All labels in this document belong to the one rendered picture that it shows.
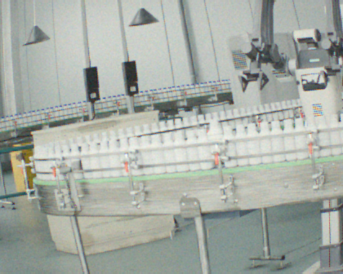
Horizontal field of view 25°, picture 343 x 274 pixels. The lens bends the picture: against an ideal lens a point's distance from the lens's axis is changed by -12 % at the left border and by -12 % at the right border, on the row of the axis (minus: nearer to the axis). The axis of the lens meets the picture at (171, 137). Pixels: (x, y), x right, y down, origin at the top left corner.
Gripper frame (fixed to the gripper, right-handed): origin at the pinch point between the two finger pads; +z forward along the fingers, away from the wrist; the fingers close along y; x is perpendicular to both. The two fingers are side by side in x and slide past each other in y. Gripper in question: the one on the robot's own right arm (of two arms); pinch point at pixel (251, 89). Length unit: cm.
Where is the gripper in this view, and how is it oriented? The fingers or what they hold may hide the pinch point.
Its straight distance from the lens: 392.2
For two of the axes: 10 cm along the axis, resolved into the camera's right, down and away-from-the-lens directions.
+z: -2.0, 8.9, -4.2
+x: 5.6, 4.5, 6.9
